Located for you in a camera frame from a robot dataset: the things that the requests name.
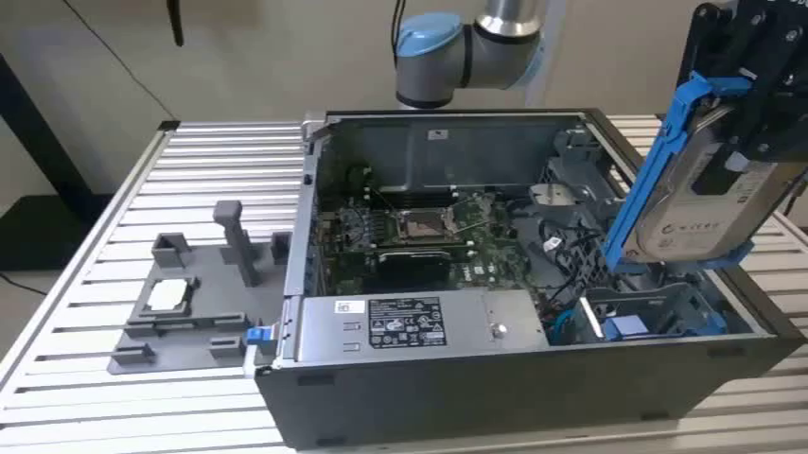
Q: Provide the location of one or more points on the grey disk bay cage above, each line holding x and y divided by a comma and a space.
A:
583, 189

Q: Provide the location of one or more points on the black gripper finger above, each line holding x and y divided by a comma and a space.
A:
701, 42
778, 113

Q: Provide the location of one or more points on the blue case latch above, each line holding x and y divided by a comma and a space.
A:
255, 336

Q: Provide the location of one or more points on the RAM slot bank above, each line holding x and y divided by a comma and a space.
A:
412, 195

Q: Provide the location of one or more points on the green motherboard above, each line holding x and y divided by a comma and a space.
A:
498, 265

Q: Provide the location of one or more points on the silver power supply unit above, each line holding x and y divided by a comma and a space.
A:
454, 326

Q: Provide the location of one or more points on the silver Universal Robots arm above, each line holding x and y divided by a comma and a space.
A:
435, 71

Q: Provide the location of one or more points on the silver CPU chip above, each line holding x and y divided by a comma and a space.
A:
168, 295

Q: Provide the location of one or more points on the CPU socket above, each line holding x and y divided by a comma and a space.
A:
423, 226

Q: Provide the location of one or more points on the grey parts rack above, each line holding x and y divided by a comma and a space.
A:
189, 340

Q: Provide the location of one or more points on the black desk stand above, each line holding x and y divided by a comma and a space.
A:
37, 142

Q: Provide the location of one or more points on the open black PC case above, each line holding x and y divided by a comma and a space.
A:
442, 402

